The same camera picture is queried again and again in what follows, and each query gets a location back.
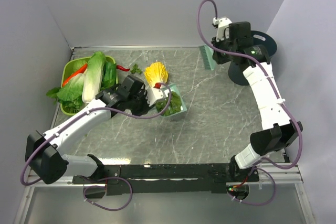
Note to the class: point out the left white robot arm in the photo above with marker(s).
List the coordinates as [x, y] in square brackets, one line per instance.
[46, 152]

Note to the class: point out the white green napa cabbage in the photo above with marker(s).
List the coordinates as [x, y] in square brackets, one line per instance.
[93, 76]

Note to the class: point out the teal hand brush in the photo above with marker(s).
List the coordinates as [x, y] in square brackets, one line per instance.
[207, 55]

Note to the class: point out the teal dustpan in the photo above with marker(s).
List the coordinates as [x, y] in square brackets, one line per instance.
[174, 88]

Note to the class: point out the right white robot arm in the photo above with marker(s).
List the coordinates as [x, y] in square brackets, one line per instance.
[251, 52]

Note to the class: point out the green scrap table centre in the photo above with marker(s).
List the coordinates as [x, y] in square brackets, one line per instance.
[174, 107]

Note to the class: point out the orange carrot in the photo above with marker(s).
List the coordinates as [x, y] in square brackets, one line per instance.
[82, 69]

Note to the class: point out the yellow napa cabbage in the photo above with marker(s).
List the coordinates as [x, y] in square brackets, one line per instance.
[156, 73]

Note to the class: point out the dark grey waste bin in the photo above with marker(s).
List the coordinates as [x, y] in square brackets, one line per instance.
[259, 38]

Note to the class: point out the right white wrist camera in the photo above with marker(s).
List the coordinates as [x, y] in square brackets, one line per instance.
[222, 26]

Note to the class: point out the green lettuce leaf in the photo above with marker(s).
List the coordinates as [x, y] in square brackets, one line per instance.
[69, 96]

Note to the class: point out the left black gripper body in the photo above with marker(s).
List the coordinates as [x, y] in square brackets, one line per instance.
[138, 104]

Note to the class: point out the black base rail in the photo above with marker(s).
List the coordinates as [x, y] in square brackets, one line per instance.
[169, 178]

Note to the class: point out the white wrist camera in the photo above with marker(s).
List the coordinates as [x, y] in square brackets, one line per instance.
[222, 26]
[155, 95]

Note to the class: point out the green scrap near cabbage top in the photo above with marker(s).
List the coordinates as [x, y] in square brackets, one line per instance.
[135, 69]

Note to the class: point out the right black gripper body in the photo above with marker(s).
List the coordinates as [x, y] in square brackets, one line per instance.
[224, 44]

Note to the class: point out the green plastic basket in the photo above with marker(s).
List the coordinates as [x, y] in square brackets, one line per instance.
[74, 65]

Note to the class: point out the red chili pepper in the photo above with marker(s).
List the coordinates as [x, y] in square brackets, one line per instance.
[119, 67]

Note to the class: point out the bok choy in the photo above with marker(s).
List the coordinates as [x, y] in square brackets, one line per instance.
[109, 75]

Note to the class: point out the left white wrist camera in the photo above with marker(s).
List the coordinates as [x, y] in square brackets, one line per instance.
[155, 95]

